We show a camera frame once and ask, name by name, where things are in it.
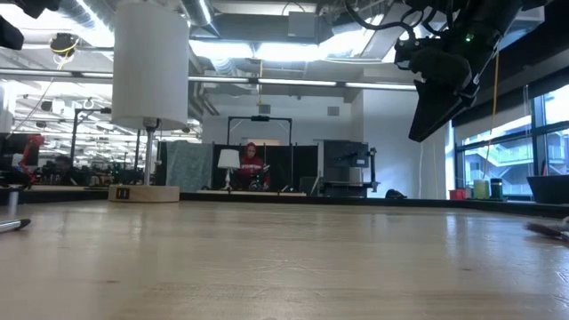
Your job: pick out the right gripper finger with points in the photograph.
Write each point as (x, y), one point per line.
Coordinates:
(433, 111)

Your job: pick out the fan makeup brush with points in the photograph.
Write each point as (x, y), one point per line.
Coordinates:
(547, 231)

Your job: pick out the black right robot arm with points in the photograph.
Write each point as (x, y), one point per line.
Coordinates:
(511, 11)

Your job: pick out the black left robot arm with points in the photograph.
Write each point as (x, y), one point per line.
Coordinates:
(40, 6)

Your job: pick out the red robot arm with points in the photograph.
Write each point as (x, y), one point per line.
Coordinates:
(33, 151)

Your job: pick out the red cup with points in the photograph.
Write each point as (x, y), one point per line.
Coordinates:
(457, 194)

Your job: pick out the pale small cup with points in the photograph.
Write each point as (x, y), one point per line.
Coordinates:
(469, 193)

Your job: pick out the light green cup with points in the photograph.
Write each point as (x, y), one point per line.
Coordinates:
(481, 189)

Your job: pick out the black bag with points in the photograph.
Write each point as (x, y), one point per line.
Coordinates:
(395, 194)

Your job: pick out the black equipment cart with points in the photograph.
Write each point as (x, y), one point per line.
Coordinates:
(344, 155)

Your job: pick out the dark green cup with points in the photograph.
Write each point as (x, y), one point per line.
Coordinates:
(496, 188)

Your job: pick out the black monitor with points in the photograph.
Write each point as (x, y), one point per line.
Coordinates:
(9, 149)

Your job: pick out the black laptop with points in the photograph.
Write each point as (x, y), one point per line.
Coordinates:
(549, 189)

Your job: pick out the black partition panel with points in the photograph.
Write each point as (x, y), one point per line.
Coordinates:
(302, 164)

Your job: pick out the long ceiling light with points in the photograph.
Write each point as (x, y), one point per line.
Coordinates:
(293, 82)

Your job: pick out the white shade wooden-base lamp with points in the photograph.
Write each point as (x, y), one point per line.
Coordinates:
(149, 66)

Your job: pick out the person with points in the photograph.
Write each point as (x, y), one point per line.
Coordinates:
(62, 169)
(252, 166)

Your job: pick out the silver pen at left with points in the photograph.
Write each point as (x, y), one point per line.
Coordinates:
(11, 225)

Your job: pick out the small white table lamp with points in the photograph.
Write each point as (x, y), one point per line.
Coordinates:
(228, 160)

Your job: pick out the grey-green cloth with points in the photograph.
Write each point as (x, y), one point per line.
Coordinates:
(189, 166)

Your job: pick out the silver ceiling duct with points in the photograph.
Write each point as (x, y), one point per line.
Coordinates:
(531, 20)

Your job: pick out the grey metal post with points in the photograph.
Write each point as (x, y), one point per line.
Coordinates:
(13, 202)

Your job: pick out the black gantry frame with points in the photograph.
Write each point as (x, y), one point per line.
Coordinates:
(260, 118)

